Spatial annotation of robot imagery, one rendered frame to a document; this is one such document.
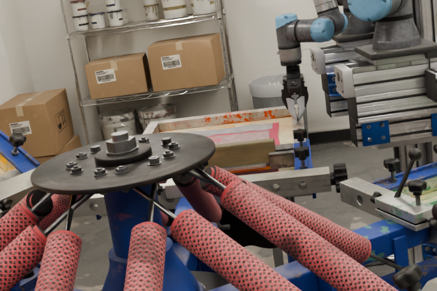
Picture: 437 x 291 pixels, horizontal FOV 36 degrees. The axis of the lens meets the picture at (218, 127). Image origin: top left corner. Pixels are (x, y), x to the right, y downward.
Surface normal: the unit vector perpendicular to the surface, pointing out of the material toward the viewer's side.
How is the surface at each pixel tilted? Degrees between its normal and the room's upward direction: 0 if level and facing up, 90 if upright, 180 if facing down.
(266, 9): 90
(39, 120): 89
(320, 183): 93
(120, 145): 90
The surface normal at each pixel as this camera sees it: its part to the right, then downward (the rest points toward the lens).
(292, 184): -0.09, 0.29
